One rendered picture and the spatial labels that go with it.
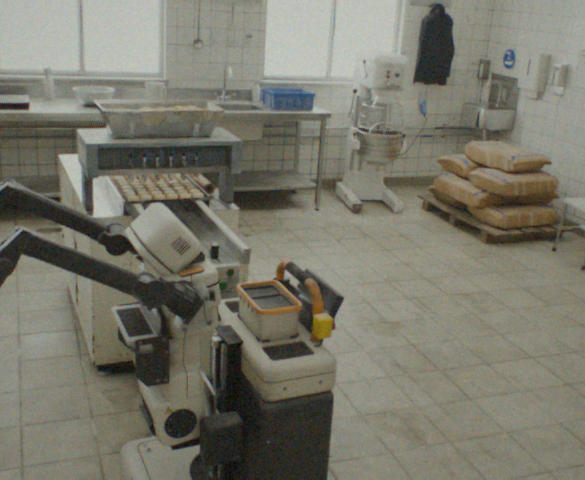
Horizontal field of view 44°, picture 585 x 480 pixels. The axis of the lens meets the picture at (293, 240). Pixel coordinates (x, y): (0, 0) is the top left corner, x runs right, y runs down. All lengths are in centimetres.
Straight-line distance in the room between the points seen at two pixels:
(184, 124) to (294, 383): 162
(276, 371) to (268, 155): 503
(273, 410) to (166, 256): 57
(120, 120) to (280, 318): 144
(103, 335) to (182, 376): 142
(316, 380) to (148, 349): 52
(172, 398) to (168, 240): 51
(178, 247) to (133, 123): 139
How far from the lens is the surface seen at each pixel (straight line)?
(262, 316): 230
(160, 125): 345
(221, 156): 359
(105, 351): 371
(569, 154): 694
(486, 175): 628
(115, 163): 348
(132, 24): 673
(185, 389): 231
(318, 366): 226
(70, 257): 191
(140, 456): 276
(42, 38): 668
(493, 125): 741
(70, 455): 328
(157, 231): 210
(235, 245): 296
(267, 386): 222
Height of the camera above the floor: 188
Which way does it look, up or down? 19 degrees down
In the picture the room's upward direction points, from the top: 4 degrees clockwise
